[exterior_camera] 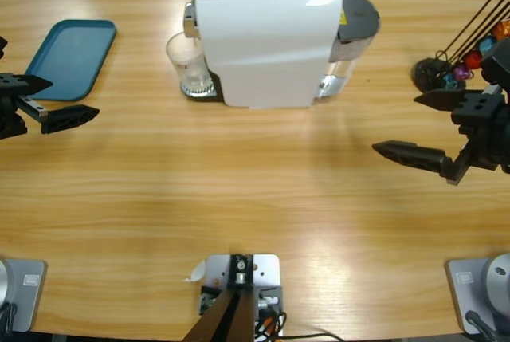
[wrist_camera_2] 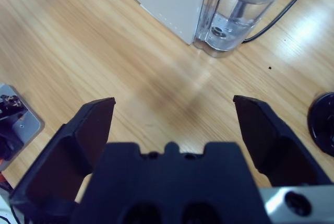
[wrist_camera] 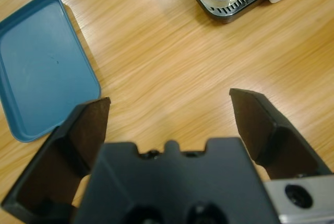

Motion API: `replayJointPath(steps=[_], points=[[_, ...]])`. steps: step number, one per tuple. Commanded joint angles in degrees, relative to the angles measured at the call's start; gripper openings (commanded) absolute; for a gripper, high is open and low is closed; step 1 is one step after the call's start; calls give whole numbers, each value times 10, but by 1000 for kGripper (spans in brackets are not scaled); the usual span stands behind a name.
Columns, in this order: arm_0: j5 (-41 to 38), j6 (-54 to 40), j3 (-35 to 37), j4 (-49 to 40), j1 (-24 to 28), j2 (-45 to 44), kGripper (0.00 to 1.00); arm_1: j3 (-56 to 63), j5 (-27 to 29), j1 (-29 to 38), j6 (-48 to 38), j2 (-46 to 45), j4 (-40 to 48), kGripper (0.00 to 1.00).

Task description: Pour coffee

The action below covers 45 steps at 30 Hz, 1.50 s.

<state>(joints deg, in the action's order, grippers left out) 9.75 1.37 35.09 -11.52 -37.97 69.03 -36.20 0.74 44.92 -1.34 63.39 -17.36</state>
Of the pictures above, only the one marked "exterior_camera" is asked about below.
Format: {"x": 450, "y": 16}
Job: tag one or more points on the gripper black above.
{"x": 10, "y": 119}
{"x": 490, "y": 146}

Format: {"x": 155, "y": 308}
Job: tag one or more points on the clear glass cup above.
{"x": 191, "y": 63}

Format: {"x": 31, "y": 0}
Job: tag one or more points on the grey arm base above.
{"x": 478, "y": 290}
{"x": 24, "y": 290}

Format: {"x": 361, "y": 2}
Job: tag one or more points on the teal coffee capsule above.
{"x": 450, "y": 81}

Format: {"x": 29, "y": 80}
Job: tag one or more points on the purple coffee capsule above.
{"x": 461, "y": 73}

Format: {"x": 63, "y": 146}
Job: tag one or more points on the red coffee capsule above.
{"x": 473, "y": 59}

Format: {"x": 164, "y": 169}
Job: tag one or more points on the blue coffee capsule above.
{"x": 486, "y": 45}

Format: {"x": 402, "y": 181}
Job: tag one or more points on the orange coffee capsule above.
{"x": 503, "y": 30}

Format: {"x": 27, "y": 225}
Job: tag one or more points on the white capsule coffee machine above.
{"x": 271, "y": 59}

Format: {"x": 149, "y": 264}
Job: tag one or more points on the teal plastic tray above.
{"x": 67, "y": 59}

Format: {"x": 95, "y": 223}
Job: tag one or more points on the black capsule holder with rods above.
{"x": 426, "y": 73}

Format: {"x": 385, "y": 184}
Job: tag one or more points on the metal drip tray grate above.
{"x": 201, "y": 95}

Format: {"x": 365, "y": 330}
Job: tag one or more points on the white paper tab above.
{"x": 197, "y": 272}

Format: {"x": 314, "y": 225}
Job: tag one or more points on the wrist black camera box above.
{"x": 2, "y": 48}
{"x": 498, "y": 65}

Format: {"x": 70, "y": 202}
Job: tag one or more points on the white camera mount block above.
{"x": 265, "y": 274}

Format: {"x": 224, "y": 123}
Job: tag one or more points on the dark camera post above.
{"x": 239, "y": 278}

